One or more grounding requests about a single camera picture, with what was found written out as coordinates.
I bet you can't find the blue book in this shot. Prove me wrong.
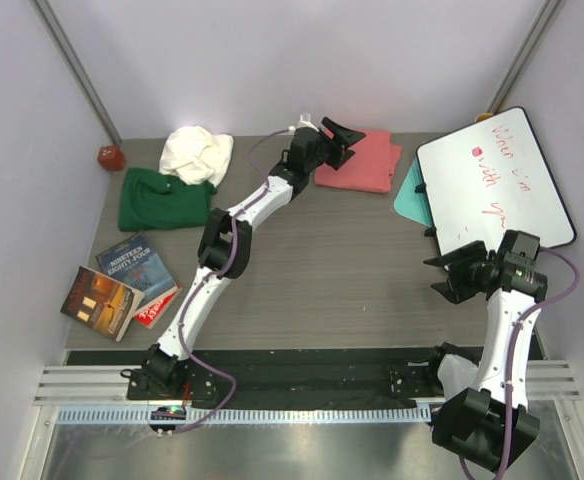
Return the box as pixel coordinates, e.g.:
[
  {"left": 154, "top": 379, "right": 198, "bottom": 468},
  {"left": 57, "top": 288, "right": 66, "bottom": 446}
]
[{"left": 96, "top": 233, "right": 178, "bottom": 310}]

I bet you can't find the red white book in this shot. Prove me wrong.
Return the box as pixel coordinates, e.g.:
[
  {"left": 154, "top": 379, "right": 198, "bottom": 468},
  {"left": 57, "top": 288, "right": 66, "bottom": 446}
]
[{"left": 134, "top": 285, "right": 182, "bottom": 329}]

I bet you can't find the white whiteboard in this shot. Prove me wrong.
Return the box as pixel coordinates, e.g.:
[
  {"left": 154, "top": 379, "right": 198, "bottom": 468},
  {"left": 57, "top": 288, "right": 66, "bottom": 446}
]
[{"left": 416, "top": 106, "right": 577, "bottom": 254}]

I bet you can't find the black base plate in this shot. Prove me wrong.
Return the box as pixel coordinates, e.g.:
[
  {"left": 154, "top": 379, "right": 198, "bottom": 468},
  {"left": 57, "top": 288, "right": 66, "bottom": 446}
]
[{"left": 64, "top": 349, "right": 546, "bottom": 409}]

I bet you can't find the aluminium rail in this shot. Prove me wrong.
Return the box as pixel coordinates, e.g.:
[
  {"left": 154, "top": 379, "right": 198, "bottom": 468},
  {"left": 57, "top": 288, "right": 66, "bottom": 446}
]
[{"left": 34, "top": 360, "right": 581, "bottom": 405}]

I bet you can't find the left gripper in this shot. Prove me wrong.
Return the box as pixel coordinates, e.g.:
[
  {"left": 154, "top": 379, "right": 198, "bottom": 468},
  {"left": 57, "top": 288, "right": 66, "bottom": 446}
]
[{"left": 305, "top": 118, "right": 364, "bottom": 174}]

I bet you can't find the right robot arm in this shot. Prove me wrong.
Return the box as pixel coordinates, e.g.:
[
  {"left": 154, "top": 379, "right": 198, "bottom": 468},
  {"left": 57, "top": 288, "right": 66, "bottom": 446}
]
[{"left": 423, "top": 230, "right": 548, "bottom": 478}]

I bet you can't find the folded pink t shirt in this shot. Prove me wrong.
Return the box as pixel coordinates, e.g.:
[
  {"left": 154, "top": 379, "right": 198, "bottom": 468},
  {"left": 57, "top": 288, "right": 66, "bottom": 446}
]
[{"left": 315, "top": 130, "right": 402, "bottom": 194}]

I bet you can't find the brown orange book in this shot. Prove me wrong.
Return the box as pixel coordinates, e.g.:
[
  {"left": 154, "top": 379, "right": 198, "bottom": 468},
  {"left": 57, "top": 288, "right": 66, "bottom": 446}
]
[{"left": 60, "top": 266, "right": 144, "bottom": 342}]

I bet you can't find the green t shirt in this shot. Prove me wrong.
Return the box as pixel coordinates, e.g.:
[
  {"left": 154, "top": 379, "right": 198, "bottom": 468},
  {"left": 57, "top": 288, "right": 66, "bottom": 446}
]
[{"left": 117, "top": 168, "right": 217, "bottom": 232}]

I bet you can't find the red cube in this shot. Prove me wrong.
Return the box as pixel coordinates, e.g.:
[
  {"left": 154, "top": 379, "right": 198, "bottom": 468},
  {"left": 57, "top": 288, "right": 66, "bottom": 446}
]
[{"left": 97, "top": 145, "right": 126, "bottom": 171}]

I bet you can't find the white t shirt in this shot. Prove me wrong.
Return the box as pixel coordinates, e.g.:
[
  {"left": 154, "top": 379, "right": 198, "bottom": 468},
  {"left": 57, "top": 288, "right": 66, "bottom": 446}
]
[{"left": 158, "top": 126, "right": 234, "bottom": 187}]

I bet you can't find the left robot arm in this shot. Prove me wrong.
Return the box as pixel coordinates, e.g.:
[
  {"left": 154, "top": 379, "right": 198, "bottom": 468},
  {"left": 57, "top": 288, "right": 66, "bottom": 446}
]
[{"left": 130, "top": 116, "right": 366, "bottom": 399}]

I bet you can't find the teal board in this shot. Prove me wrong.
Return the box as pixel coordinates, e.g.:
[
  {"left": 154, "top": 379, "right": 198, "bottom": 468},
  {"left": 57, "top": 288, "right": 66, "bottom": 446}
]
[{"left": 393, "top": 159, "right": 433, "bottom": 228}]

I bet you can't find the yellow white mug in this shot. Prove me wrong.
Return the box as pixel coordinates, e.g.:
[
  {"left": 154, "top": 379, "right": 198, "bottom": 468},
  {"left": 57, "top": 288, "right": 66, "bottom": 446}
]
[{"left": 475, "top": 113, "right": 493, "bottom": 123}]

